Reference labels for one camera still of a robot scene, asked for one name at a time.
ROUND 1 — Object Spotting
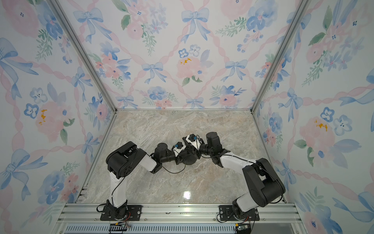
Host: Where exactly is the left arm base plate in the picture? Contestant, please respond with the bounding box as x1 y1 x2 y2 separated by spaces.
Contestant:
100 205 143 221

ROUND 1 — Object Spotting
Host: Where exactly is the left aluminium corner post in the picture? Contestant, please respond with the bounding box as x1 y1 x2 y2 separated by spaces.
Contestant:
46 0 117 113

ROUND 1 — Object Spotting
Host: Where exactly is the aluminium mounting rail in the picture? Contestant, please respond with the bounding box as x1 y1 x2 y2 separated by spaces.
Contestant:
52 203 306 234

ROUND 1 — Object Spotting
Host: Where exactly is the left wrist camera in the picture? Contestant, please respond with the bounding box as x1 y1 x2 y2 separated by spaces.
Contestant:
171 142 185 157

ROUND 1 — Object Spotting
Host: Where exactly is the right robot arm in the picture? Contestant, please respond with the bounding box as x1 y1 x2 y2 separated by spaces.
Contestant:
187 132 286 219

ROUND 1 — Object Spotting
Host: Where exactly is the aluminium corner post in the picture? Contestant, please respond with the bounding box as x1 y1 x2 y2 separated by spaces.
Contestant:
251 0 310 115
46 0 117 113

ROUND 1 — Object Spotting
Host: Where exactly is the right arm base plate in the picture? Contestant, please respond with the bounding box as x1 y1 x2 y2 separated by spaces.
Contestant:
218 205 260 222

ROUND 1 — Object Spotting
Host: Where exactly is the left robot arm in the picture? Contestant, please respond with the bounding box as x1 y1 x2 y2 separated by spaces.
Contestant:
104 141 186 220

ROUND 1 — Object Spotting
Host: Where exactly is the black round stand base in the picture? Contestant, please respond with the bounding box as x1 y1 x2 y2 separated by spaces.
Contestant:
185 148 201 165

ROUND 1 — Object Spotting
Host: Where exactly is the right aluminium corner post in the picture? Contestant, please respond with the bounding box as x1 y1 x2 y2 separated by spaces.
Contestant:
251 0 310 115

